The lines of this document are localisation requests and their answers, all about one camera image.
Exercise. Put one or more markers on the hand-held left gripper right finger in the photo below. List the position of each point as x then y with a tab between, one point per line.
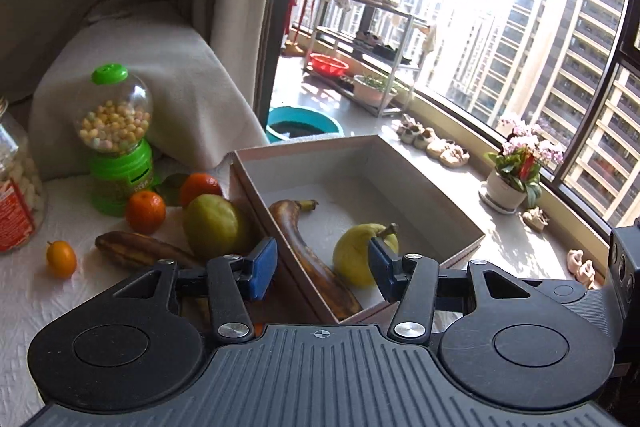
380	269

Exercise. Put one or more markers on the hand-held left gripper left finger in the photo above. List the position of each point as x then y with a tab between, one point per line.
263	269

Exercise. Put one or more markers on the green pear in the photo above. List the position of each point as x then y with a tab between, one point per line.
215	227

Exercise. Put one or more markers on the cardboard box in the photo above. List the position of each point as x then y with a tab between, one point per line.
320	172

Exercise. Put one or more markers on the yellow pear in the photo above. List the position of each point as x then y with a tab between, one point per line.
352	257

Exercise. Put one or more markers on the small white figurine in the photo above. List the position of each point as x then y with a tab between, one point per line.
586	273
575	262

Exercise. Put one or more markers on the brown overripe banana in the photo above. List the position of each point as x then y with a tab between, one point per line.
135	249
305	252

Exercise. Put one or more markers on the tangerine with leaf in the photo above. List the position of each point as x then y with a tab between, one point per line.
197	189

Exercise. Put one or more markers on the small beige figurine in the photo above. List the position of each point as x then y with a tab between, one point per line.
535	220

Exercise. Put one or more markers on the small beige shoe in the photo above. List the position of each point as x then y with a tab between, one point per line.
409	128
440	151
425	139
457	156

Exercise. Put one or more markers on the potted pink flower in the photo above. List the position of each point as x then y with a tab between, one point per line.
505	192

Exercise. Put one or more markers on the teal basin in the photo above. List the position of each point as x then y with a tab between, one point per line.
325	122

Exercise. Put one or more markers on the green candy dispenser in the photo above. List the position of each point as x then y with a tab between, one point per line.
120	177

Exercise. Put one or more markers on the metal shoe rack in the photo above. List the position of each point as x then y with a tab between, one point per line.
360	99

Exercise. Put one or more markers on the white planter with greens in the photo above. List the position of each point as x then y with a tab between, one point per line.
372	93

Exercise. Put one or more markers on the kumquat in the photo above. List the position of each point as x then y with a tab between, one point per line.
61	259

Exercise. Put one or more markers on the red basin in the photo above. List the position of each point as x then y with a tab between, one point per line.
327	66

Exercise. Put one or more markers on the beige cushion cover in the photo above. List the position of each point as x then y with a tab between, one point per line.
165	72

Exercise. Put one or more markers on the mop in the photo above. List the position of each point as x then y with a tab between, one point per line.
292	48

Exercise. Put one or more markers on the high-rise building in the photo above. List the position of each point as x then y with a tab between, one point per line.
575	57

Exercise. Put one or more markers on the white textured tablecloth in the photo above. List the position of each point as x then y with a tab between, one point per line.
30	307

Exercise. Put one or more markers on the glass jar red label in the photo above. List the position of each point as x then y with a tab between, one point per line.
20	187

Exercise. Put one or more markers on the grey curtain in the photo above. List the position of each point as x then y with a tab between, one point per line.
240	7

